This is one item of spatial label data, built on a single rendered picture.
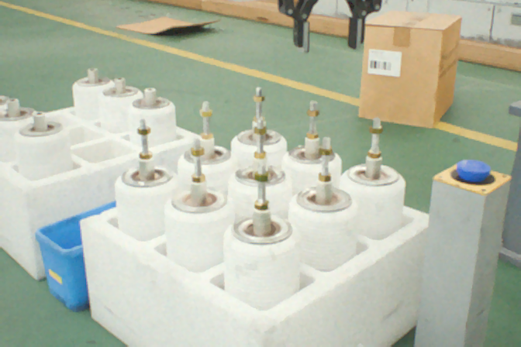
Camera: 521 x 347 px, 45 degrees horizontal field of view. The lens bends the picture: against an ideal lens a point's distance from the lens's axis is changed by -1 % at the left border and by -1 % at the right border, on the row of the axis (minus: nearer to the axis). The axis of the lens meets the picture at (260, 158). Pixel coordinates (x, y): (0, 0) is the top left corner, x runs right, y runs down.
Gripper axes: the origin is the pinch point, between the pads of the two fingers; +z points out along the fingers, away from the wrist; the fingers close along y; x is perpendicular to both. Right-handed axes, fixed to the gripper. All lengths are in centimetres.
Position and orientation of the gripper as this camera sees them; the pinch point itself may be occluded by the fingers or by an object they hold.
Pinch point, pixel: (329, 39)
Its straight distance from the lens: 79.0
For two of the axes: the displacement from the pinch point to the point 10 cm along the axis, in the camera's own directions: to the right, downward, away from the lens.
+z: 0.0, 9.3, 3.7
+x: 3.2, 3.5, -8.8
